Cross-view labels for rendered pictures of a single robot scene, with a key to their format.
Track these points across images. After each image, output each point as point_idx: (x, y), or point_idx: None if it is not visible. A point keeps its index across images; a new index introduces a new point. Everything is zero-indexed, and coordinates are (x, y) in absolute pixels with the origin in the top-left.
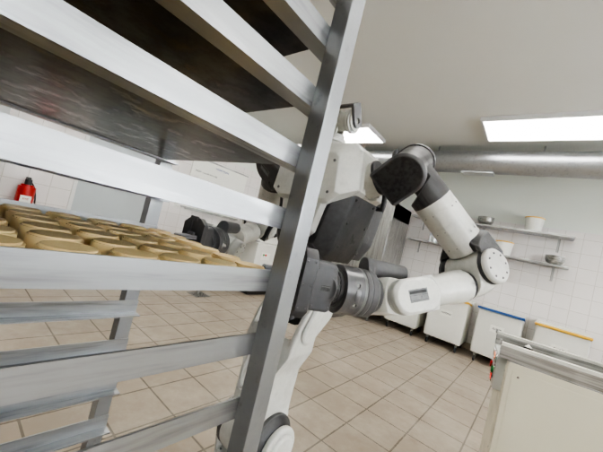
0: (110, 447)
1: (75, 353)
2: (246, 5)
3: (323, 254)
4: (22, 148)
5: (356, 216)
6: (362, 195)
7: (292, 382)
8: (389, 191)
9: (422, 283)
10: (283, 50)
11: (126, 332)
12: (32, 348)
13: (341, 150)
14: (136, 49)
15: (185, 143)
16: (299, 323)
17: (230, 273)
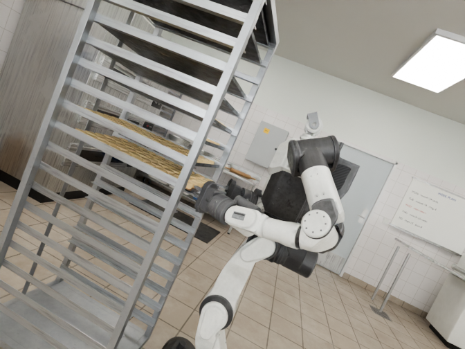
0: (125, 207)
1: (177, 224)
2: (197, 89)
3: (264, 206)
4: (125, 133)
5: (288, 186)
6: (289, 171)
7: (239, 287)
8: (290, 166)
9: (244, 210)
10: None
11: (196, 226)
12: None
13: (283, 142)
14: (147, 112)
15: None
16: (243, 245)
17: (163, 174)
